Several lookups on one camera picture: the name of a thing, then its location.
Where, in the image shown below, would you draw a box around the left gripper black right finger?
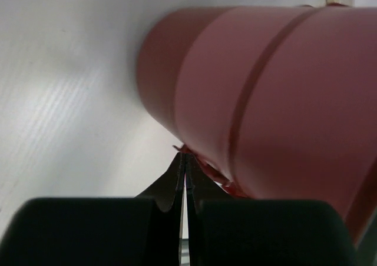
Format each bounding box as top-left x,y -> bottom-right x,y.
185,154 -> 357,265

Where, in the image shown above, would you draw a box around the dark pink bowl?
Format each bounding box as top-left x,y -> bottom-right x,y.
136,6 -> 232,139

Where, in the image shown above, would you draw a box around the grey transparent lid red handles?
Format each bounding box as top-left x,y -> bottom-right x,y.
173,145 -> 376,244

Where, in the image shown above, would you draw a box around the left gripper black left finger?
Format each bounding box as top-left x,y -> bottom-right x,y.
1,153 -> 185,265

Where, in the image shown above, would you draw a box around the pink bowl with handles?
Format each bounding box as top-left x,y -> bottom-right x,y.
174,6 -> 314,179

